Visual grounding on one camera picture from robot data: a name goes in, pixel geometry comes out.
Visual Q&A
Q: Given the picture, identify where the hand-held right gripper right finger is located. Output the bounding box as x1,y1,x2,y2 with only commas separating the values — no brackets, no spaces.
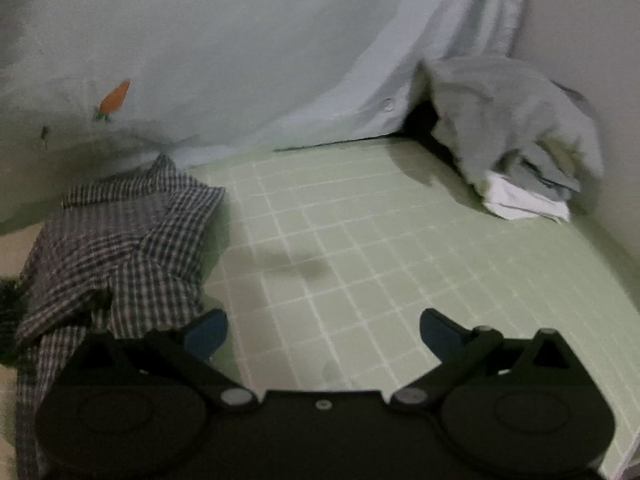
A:
390,308,576,411

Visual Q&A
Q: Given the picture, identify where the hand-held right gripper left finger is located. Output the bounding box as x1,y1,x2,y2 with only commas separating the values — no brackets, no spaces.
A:
75,309,260,411

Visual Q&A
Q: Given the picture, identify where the blue plaid shirt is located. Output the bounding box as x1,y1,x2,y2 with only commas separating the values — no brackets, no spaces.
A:
14,154,228,480

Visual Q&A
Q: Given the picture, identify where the white cloth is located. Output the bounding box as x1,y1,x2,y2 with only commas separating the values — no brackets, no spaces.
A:
481,170,572,223

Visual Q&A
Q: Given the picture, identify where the grey garment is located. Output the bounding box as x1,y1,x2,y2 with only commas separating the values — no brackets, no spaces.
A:
414,55,607,212

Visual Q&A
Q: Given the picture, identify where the carrot printed pale sheet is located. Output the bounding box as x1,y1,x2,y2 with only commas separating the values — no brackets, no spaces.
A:
0,0,532,235

